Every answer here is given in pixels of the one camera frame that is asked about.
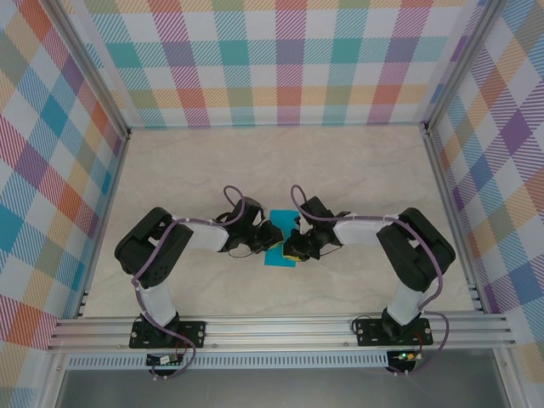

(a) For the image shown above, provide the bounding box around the grey metal panel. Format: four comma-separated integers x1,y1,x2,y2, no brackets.
54,368,509,408

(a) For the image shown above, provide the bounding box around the aluminium mounting rail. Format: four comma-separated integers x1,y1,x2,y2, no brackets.
45,313,519,353

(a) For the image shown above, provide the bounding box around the thin black base cable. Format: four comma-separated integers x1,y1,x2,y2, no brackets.
350,312,386,337

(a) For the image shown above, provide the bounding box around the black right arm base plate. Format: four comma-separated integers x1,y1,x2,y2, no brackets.
354,318,434,348

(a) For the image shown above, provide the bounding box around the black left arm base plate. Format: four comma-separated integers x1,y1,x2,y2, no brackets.
128,320,207,350

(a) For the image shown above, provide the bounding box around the slotted grey cable duct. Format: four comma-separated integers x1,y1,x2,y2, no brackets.
66,354,391,370

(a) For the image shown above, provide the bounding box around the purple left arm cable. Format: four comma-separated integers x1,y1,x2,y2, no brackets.
131,184,256,381

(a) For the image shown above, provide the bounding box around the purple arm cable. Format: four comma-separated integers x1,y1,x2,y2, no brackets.
131,184,256,381
290,184,451,377

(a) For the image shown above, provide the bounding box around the aluminium side rail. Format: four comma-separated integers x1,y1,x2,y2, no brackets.
74,129,132,320
420,122,488,315

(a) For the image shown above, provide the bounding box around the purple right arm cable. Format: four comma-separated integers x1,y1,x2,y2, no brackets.
290,184,451,377

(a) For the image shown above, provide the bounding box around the aluminium frame post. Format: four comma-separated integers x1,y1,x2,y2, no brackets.
420,0,505,137
44,0,132,140

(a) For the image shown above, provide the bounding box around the aluminium frame leg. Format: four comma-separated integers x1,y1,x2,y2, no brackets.
492,348,522,408
40,350,71,408

